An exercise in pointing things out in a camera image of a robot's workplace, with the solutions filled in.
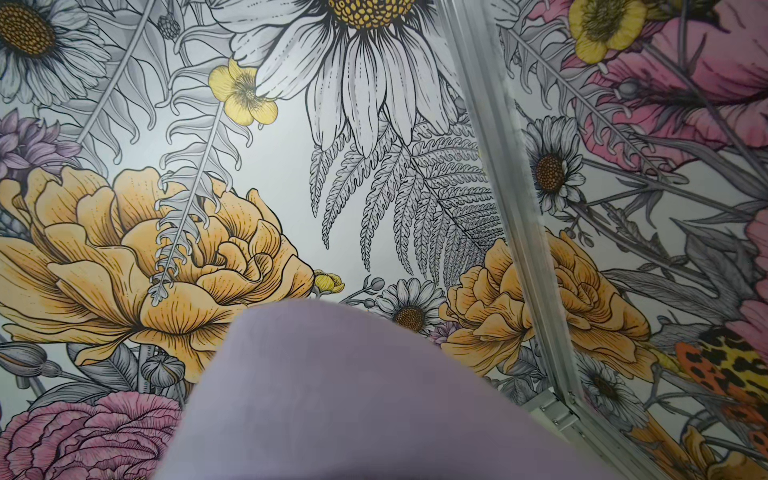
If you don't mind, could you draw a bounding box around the right aluminium frame post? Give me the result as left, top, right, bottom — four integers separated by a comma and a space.
437, 1, 666, 479

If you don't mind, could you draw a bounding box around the lavender cloth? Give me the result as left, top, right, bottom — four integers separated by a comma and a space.
155, 300, 616, 479

